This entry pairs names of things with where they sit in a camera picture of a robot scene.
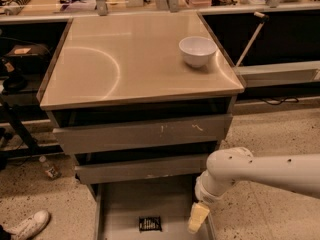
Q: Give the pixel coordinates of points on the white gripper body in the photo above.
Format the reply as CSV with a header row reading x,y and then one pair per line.
x,y
207,195

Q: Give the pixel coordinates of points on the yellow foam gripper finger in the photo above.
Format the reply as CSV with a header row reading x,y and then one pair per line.
x,y
199,212

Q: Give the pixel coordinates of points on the black rxbar chocolate bar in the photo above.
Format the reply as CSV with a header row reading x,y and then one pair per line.
x,y
150,224

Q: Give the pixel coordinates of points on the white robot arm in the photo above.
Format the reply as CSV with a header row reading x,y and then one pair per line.
x,y
225,168

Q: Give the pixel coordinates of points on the grey open bottom drawer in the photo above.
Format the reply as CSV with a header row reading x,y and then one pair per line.
x,y
121,204

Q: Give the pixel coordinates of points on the grey drawer cabinet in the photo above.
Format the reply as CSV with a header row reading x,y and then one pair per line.
x,y
128,68

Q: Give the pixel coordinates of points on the grey middle drawer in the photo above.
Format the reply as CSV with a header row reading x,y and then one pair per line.
x,y
97,172

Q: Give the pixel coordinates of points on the grey top drawer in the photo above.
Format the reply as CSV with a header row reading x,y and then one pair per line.
x,y
143,134

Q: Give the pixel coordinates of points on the white bowl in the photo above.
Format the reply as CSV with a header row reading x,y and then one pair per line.
x,y
196,51

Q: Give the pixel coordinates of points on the plastic water bottle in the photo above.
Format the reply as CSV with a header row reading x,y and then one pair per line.
x,y
49,168

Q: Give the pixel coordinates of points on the white sneaker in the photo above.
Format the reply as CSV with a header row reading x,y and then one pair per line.
x,y
30,226

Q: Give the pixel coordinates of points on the black metal stand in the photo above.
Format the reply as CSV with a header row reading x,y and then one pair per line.
x,y
32,148

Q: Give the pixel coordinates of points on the black headphones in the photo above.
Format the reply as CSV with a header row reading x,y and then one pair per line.
x,y
15,81

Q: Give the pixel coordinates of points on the black bag with label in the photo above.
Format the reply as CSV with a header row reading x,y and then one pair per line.
x,y
30,58

